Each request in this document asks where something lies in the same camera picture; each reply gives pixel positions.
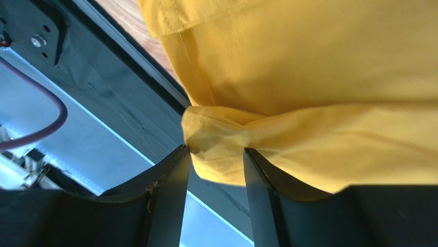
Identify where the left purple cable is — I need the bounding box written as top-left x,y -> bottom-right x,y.
0,56 -> 68,151

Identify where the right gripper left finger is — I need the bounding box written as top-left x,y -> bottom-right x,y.
82,145 -> 190,246

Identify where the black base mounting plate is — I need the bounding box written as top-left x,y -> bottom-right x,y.
1,1 -> 252,246

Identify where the white slotted cable duct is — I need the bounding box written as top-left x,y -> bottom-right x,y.
1,48 -> 254,246

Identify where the yellow t shirt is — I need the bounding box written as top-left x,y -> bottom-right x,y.
138,1 -> 437,193

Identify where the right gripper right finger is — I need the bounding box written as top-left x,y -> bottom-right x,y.
243,148 -> 346,246

